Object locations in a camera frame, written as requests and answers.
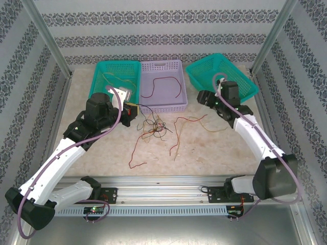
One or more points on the teal plastic basket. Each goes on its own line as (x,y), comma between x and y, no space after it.
(112,69)
(204,69)

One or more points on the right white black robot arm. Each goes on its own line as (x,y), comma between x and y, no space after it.
(255,137)

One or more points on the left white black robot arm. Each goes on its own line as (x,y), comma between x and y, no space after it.
(56,163)

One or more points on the lilac plastic basket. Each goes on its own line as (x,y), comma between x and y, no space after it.
(163,89)

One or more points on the left small circuit board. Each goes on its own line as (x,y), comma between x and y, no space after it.
(94,209)

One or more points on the small circuit board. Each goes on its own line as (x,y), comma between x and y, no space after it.
(94,209)
(235,210)

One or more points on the right small circuit board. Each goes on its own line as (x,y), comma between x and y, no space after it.
(235,210)

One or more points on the grey metal shelf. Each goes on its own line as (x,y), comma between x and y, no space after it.
(163,232)

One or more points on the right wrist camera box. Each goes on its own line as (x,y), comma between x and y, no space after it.
(221,88)

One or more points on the aluminium side rail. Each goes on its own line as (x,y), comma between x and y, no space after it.
(58,114)
(260,102)

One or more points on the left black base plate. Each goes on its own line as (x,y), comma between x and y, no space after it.
(112,195)

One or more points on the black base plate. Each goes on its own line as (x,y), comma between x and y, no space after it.
(112,195)
(215,195)

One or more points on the aluminium mounting rail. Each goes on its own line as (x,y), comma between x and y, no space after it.
(163,189)

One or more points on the aluminium frame post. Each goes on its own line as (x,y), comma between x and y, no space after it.
(48,38)
(281,20)

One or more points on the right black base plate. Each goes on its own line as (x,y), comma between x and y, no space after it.
(215,195)

